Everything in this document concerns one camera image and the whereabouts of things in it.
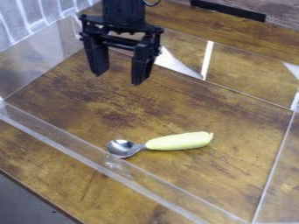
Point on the clear acrylic enclosure walls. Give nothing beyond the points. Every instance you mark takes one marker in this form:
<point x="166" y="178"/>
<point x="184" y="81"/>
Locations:
<point x="60" y="114"/>

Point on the black bar in background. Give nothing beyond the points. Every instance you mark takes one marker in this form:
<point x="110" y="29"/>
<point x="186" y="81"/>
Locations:
<point x="249" y="14"/>

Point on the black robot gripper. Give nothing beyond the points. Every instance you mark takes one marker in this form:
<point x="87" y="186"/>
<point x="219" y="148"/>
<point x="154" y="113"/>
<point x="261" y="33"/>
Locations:
<point x="120" y="27"/>

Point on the green handled metal spoon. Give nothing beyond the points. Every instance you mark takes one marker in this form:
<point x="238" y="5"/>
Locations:
<point x="124" y="149"/>

